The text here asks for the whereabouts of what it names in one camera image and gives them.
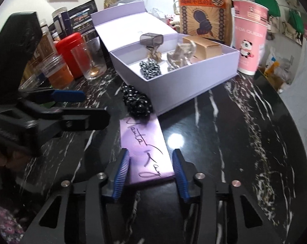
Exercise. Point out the clear drinking glass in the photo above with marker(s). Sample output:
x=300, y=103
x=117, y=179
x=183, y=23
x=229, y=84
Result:
x=90, y=58

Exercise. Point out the person's left hand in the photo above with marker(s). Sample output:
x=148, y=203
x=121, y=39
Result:
x=3, y=160

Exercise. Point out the clear short jar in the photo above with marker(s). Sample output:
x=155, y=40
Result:
x=58, y=73

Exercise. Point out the floral clothing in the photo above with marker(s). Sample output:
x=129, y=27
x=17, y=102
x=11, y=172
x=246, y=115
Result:
x=3, y=223

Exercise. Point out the black polka dot scrunchie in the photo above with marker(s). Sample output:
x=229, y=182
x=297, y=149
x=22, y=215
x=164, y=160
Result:
x=137, y=100

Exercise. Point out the brown printed paper bag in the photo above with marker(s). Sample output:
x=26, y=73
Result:
x=201, y=10

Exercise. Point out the grey translucent hair claw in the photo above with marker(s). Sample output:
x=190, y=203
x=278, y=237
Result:
x=152, y=39

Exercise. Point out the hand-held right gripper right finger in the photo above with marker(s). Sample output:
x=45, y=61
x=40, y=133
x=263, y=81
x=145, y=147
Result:
x=180, y=175

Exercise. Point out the checkered black-white scrunchie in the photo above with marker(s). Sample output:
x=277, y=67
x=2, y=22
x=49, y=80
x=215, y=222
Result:
x=149, y=68

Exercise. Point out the gold hair clip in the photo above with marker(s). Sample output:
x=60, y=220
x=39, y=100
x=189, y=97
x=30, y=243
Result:
x=153, y=53

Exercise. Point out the pink panda paper cup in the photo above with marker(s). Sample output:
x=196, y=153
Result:
x=248, y=50

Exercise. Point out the brown spice jar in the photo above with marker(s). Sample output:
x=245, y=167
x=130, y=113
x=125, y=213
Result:
x=46, y=39

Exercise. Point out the clear plastic bag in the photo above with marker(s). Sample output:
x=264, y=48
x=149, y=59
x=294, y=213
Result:
x=277, y=68

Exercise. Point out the clear hair claw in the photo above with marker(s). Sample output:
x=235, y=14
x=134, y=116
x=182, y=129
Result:
x=177, y=54

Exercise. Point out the lavender gift box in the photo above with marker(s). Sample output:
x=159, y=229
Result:
x=184, y=86

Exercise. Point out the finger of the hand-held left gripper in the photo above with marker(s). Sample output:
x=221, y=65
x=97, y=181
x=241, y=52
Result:
x=68, y=95
x=77, y=120

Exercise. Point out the red canister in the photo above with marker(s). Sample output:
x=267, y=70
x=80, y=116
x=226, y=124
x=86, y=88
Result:
x=67, y=48

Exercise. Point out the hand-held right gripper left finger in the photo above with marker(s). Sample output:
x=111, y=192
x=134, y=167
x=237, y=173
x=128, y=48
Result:
x=120, y=178

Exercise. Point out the gold cardboard box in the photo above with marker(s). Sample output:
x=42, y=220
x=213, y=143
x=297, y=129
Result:
x=201, y=47

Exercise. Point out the black printed pouch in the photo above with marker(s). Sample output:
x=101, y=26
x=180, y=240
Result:
x=82, y=17

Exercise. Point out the purple card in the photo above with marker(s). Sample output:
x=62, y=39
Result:
x=143, y=152

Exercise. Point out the dark jar with silver lid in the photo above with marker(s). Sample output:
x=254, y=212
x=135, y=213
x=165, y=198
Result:
x=59, y=22

